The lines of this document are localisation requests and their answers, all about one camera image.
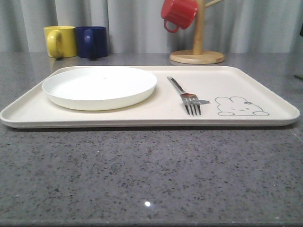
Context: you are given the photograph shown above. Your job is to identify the yellow mug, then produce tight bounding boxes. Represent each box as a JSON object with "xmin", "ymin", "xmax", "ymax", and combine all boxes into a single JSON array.
[{"xmin": 44, "ymin": 26, "xmax": 77, "ymax": 58}]

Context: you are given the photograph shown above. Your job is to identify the wooden mug tree stand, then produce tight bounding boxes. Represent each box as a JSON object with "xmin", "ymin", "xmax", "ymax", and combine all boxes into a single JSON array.
[{"xmin": 169, "ymin": 0, "xmax": 225, "ymax": 64}]

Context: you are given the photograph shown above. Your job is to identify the red ribbed mug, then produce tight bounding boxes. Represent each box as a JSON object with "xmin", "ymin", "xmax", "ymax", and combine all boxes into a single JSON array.
[{"xmin": 161, "ymin": 0, "xmax": 198, "ymax": 33}]

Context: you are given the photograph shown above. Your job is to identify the silver metal fork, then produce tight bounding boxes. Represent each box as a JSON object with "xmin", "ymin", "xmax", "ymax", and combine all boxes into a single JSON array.
[{"xmin": 167, "ymin": 77, "xmax": 202, "ymax": 116}]

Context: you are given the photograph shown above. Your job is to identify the grey pleated curtain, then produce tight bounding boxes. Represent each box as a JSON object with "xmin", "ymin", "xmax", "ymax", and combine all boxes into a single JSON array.
[{"xmin": 0, "ymin": 0, "xmax": 303, "ymax": 53}]

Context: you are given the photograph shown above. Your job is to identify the dark blue mug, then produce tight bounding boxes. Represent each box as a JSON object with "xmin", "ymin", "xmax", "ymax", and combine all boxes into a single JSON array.
[{"xmin": 75, "ymin": 26, "xmax": 108, "ymax": 59}]

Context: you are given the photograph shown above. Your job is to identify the white round plate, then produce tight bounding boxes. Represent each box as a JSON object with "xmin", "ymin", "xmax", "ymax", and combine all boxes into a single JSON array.
[{"xmin": 42, "ymin": 66, "xmax": 157, "ymax": 111}]

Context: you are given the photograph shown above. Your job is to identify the cream rabbit serving tray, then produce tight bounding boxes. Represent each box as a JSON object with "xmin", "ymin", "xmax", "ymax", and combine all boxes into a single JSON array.
[{"xmin": 0, "ymin": 66, "xmax": 300, "ymax": 128}]

